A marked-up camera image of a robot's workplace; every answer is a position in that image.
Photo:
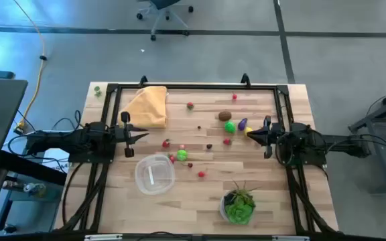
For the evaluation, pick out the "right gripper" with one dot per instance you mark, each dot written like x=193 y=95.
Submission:
x=275 y=135

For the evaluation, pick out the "small pink fruit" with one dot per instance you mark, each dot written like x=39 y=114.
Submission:
x=182 y=147

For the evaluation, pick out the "white paper label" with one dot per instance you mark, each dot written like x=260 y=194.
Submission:
x=52 y=160

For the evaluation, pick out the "clear plastic container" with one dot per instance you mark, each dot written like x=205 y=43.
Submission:
x=161 y=180

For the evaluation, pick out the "round green fruit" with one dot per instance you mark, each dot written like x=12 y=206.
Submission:
x=230 y=127
x=182 y=155

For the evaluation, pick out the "dark red cherry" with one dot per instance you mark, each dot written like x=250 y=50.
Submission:
x=190 y=164
x=209 y=146

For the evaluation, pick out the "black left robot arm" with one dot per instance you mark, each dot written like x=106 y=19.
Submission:
x=62 y=139

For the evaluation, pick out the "black rig crossbar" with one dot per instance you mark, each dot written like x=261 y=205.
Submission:
x=45 y=238

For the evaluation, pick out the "brown kiwi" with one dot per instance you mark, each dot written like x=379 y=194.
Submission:
x=224 y=116

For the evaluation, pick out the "black aluminium table frame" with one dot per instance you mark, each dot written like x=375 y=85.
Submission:
x=196 y=87

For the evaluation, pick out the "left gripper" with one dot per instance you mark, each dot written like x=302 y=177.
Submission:
x=126 y=134

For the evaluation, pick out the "office chair base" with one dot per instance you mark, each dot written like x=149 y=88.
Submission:
x=163 y=3

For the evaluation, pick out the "small green leaf piece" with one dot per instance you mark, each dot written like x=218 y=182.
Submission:
x=97 y=89

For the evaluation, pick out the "purple eggplant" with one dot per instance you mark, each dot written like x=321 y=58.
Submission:
x=242 y=124

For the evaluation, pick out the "yellow lemon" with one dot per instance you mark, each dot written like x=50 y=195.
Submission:
x=247 y=130

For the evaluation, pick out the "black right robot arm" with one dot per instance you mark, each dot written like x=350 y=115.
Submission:
x=340 y=142

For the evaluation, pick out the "black frame clamp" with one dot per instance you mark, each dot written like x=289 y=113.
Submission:
x=143 y=81
x=245 y=80

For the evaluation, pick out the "yellow-orange folded cloth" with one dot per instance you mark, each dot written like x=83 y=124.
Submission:
x=147 y=107

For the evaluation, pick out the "white faceted pot with succulents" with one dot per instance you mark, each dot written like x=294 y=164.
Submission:
x=239 y=211

